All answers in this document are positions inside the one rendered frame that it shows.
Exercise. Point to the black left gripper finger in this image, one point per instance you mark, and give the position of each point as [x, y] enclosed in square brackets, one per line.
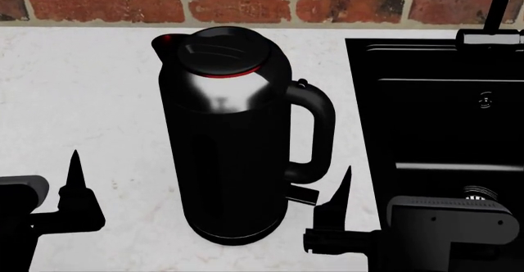
[78, 207]

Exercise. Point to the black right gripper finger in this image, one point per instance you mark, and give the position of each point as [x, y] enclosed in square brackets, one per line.
[333, 215]

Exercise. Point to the black kettle power base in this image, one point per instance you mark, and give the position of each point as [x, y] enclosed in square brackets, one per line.
[237, 240]

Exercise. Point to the black electric kettle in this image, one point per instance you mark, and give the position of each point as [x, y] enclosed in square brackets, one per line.
[229, 149]

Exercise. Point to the black kitchen sink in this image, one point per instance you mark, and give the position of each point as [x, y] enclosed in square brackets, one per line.
[442, 130]

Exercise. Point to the chrome sink drain strainer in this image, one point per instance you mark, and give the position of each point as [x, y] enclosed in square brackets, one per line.
[480, 192]

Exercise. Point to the black and chrome faucet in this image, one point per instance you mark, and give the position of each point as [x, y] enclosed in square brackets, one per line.
[487, 37]

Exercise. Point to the black kettle switch lever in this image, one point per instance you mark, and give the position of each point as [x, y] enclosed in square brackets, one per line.
[305, 194]

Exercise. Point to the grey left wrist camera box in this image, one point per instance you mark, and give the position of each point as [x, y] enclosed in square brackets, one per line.
[28, 181]

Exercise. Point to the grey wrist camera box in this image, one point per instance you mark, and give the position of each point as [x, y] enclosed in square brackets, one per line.
[446, 223]
[28, 181]

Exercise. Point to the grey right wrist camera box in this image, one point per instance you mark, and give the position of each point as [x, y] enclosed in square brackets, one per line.
[446, 223]

